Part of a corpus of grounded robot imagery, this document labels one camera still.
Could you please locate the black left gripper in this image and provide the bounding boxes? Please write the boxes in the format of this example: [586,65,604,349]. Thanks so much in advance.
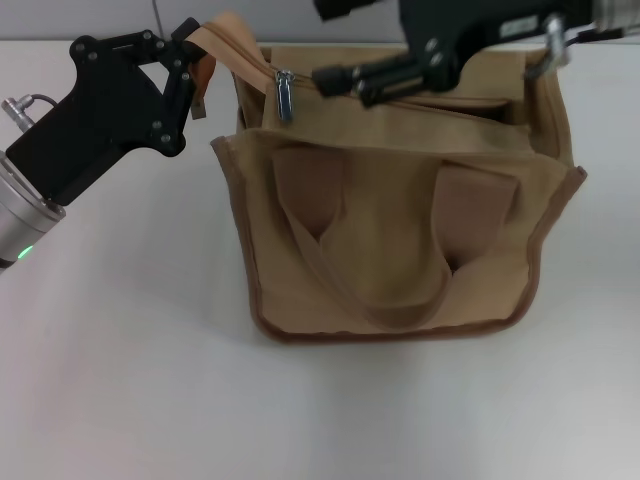
[5,17,217,206]

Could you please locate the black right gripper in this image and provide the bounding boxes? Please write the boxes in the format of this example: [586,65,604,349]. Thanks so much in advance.
[312,0,596,109]

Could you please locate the silver metal zipper pull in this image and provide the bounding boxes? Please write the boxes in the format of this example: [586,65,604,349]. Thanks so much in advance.
[274,68,296,122]

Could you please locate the khaki canvas food bag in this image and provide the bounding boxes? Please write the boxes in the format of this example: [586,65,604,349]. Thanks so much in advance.
[192,10,587,347]

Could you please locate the left gripper cable with plug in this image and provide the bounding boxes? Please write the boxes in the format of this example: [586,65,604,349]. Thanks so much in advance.
[0,93,61,124]

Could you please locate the gripper cable with plug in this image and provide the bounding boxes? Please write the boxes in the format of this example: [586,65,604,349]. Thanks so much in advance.
[522,14,640,81]
[0,93,61,124]

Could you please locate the right gripper cable with plug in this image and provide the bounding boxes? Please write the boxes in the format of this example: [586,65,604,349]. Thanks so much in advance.
[522,14,640,81]

